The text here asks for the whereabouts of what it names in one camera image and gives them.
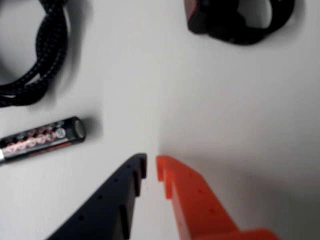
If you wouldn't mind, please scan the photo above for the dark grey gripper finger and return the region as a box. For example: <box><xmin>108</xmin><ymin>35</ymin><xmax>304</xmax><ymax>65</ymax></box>
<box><xmin>46</xmin><ymin>153</ymin><xmax>148</xmax><ymax>240</ymax></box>

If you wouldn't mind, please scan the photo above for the black strap ring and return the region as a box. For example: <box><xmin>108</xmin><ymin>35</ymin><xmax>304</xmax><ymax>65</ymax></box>
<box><xmin>183</xmin><ymin>0</ymin><xmax>296</xmax><ymax>47</ymax></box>

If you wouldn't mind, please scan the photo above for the black braided usb cable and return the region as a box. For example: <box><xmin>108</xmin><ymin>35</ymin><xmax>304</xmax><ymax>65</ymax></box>
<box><xmin>0</xmin><ymin>0</ymin><xmax>70</xmax><ymax>109</ymax></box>

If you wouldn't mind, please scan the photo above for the black battery with red print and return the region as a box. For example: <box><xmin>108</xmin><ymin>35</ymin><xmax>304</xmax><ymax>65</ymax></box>
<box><xmin>0</xmin><ymin>115</ymin><xmax>87</xmax><ymax>166</ymax></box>

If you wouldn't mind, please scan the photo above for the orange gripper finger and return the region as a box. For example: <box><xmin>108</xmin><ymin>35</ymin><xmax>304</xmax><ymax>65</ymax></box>
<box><xmin>155</xmin><ymin>154</ymin><xmax>280</xmax><ymax>240</ymax></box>

